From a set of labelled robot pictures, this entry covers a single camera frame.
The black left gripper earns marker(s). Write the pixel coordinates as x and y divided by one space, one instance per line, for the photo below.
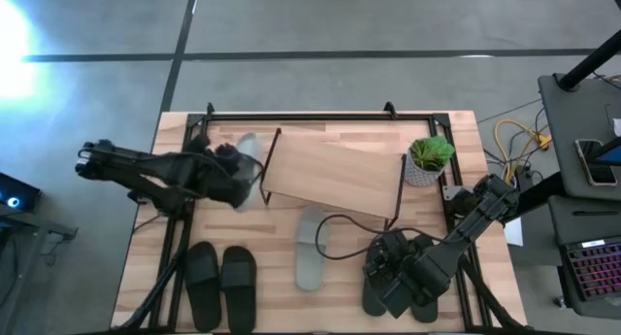
225 160

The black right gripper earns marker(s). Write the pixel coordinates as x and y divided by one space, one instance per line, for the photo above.
385 257

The grey slide sandal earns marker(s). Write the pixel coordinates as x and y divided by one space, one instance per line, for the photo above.
310 262
252 148

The black slide sandal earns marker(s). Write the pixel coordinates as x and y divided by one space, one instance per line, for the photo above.
371 301
427 311
203 286
238 291

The wooden shelf with black legs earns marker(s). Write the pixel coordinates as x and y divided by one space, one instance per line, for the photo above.
335 172

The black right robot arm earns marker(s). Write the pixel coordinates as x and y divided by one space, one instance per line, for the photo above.
466 228

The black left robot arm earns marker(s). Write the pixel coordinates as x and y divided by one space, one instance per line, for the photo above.
145 167

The green plant in white pot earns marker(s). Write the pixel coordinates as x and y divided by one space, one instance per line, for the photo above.
429 155

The white paper sheet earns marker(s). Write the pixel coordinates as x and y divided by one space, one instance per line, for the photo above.
514 233

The black diagonal support bar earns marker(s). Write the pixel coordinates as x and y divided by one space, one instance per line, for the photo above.
538 193

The cart caster wheel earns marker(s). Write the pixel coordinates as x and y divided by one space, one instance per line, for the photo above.
560 302

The grey metal stand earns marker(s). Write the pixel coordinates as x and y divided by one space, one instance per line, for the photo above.
43 225

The black pen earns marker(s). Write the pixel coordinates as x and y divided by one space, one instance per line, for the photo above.
589 212

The laptop with lit keyboard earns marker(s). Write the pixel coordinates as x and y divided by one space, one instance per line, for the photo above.
597 272

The black device with blue light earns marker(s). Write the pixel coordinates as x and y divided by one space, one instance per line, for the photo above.
14 191

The smartphone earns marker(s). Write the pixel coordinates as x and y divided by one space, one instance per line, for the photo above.
594 165

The grey cart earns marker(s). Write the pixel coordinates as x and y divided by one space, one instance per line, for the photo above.
572 126

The white paper on cart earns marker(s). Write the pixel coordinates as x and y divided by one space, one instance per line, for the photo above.
617 127

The black pole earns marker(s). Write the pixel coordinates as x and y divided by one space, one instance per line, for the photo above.
592 60

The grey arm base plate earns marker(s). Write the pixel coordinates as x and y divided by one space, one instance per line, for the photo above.
450 192

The black metal table frame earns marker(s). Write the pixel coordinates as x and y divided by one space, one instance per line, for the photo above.
315 117

